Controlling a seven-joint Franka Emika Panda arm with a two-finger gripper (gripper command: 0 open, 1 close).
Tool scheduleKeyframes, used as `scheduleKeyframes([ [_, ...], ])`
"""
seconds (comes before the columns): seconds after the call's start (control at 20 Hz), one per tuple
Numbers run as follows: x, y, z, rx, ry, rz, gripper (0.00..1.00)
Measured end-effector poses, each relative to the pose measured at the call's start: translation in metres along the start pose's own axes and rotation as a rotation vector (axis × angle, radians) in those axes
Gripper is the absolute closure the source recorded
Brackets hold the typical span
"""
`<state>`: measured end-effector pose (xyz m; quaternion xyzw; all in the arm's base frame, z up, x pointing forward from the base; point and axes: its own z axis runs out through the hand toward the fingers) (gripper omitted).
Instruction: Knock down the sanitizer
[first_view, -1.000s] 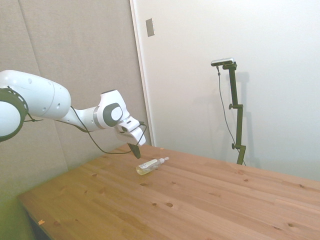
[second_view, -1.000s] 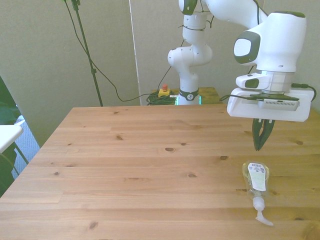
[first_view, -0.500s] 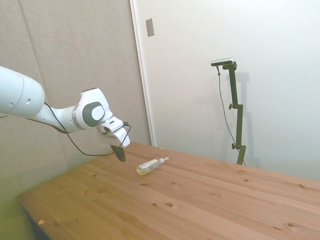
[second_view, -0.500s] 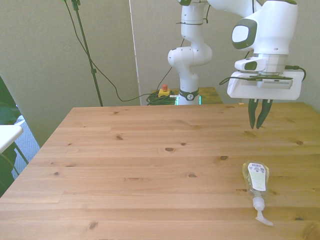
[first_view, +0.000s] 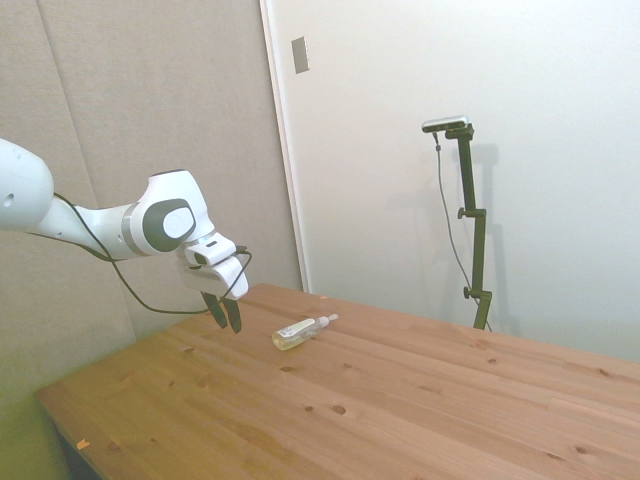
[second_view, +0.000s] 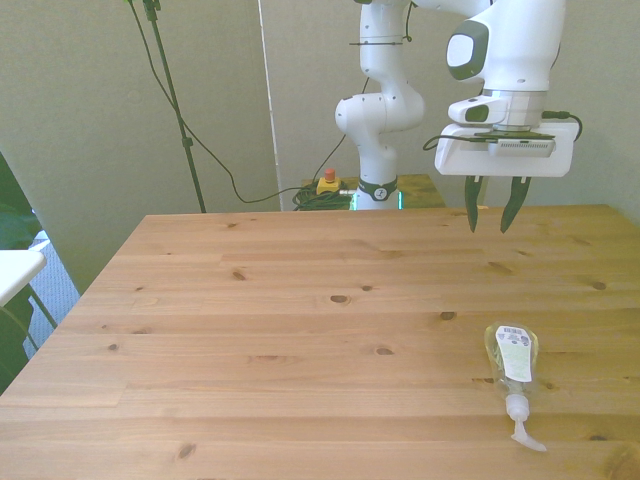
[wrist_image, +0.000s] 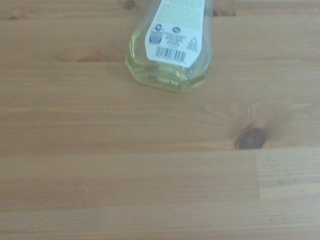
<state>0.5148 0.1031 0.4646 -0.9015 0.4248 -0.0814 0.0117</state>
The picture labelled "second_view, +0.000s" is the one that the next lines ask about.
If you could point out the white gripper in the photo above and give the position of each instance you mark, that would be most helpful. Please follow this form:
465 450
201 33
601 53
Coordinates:
562 150

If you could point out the clear sanitizer pump bottle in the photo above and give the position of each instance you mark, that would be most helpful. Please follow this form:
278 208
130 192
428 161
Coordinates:
512 357

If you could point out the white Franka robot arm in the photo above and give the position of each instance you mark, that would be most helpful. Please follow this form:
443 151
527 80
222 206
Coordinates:
385 115

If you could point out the yellow emergency stop button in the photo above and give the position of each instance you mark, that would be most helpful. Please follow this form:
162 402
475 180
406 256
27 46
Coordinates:
328 182

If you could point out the white side table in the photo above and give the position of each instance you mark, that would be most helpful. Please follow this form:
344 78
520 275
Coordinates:
17 272

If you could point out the green leafy plant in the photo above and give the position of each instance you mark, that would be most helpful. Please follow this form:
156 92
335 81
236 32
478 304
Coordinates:
12 225

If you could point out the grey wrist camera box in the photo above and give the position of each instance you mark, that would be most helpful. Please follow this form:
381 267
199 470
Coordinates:
522 146

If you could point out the white vertical wall strip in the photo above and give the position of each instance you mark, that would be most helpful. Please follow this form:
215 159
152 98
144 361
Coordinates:
271 110

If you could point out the dark camera tripod stand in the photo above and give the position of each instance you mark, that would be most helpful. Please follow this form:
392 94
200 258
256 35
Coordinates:
172 100

